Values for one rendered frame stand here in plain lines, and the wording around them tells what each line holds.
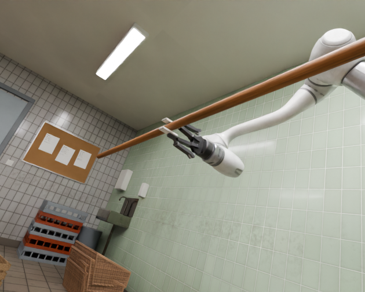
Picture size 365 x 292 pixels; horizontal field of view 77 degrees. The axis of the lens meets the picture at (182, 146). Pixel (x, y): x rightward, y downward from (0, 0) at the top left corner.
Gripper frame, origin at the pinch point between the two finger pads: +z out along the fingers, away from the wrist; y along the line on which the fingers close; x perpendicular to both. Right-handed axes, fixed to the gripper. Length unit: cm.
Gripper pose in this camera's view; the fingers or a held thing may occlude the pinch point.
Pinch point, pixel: (169, 127)
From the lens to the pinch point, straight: 85.7
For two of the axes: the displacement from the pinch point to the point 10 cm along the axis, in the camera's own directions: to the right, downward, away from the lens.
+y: -2.5, 8.8, -4.0
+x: -6.2, 1.7, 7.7
